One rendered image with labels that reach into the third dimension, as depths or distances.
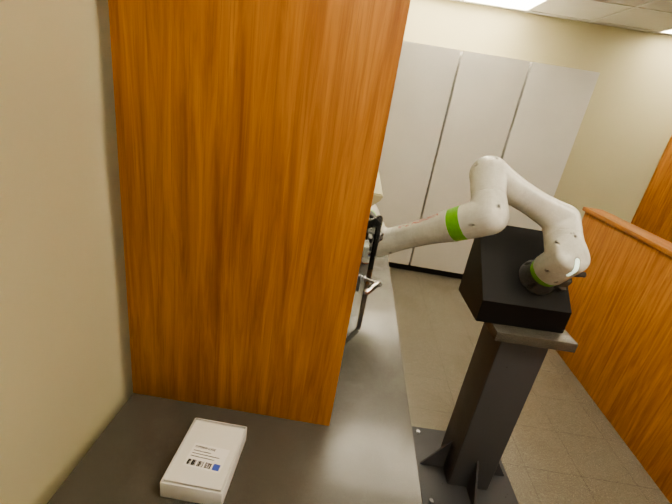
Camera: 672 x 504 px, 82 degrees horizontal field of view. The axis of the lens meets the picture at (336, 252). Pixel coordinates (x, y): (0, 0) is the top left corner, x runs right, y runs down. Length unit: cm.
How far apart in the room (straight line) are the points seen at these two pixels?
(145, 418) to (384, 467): 56
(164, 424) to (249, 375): 22
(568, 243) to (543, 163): 277
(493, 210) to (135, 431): 110
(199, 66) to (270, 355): 60
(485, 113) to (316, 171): 341
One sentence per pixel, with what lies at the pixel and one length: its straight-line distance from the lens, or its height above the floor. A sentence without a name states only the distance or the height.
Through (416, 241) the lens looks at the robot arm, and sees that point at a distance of 140.
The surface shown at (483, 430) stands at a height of 39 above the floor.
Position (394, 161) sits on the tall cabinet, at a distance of 397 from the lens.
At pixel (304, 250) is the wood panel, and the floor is 139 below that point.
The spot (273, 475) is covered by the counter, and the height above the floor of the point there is 94.
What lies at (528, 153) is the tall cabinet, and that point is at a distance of 424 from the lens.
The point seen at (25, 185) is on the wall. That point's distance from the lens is 74.
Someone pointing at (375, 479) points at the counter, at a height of 94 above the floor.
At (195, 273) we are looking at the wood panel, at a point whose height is 130.
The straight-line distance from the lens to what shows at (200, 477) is 90.
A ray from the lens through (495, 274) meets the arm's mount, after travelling 169.
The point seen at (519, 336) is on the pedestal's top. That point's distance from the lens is 168.
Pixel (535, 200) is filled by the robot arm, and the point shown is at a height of 145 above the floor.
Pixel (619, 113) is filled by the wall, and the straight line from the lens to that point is 506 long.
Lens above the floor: 169
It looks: 22 degrees down
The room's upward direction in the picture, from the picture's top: 9 degrees clockwise
